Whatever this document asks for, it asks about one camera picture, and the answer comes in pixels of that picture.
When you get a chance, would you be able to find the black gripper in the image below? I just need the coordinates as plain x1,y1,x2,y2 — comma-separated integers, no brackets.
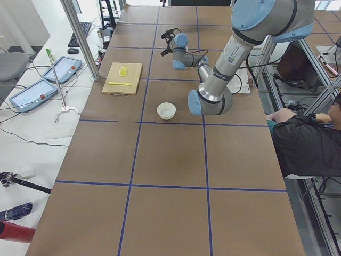
161,28,179,56

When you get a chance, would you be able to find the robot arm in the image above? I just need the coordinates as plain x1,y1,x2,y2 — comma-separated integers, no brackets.
161,0,315,115

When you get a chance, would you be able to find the wooden cutting board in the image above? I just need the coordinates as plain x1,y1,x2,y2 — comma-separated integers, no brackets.
102,62,142,95

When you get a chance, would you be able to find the yellow plastic knife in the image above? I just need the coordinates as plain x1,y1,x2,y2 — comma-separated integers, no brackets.
107,82,132,86

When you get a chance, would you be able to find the white round bowl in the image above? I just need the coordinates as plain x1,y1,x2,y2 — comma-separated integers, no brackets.
157,102,176,120

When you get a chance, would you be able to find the black keyboard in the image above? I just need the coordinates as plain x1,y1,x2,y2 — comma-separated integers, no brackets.
68,21,92,47

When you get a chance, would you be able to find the black computer mouse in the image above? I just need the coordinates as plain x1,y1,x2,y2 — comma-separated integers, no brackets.
67,47,79,55

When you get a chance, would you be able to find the far teach pendant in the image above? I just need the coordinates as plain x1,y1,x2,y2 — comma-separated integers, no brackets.
42,56,82,83

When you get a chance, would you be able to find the teach pendant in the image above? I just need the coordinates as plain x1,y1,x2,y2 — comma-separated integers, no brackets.
42,56,82,83
9,79,58,113

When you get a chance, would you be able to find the reacher grabber stick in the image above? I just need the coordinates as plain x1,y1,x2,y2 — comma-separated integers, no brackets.
46,48,80,123

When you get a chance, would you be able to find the near teach pendant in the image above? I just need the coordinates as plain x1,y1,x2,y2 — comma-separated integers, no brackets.
9,79,58,113

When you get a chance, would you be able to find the seated person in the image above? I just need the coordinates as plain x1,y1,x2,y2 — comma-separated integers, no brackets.
266,95,340,178

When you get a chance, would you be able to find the black tripod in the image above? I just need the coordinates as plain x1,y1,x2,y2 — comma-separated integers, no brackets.
1,172,52,194

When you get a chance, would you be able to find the folded blue umbrella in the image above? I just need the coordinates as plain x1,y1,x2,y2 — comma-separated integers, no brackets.
1,202,33,221

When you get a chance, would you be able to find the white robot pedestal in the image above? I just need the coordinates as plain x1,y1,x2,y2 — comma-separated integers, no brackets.
227,69,251,94

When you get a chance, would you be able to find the aluminium frame post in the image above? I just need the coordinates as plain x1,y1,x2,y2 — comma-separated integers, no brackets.
60,0,100,81

